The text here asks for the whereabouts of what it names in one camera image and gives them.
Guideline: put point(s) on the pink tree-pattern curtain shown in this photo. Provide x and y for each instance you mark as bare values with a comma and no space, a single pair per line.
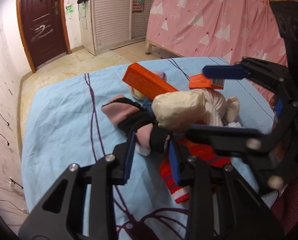
230,29

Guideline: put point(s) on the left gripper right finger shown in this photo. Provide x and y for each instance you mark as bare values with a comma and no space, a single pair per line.
222,205

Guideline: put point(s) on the cream rolled sock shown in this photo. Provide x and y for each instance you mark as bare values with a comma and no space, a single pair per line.
176,111

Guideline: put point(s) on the dark brown door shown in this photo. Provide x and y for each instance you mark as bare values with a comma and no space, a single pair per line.
43,31

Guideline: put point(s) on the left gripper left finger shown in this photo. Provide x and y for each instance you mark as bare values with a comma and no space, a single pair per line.
79,205

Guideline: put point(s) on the pink and black sock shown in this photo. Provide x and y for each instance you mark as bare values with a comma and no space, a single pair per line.
129,116

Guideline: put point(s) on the long orange box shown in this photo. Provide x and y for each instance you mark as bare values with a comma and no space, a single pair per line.
146,82

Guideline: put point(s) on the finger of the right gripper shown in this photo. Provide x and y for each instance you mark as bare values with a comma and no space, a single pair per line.
225,72
226,141

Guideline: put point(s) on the white louvered wardrobe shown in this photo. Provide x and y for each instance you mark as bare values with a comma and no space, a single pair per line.
109,24

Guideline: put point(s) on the white ribbed sock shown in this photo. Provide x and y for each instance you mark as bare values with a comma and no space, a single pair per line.
219,111

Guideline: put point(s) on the light blue bed sheet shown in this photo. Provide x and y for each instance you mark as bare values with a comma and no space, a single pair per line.
66,125

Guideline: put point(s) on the small orange barcode box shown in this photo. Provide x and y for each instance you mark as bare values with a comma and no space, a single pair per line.
200,81

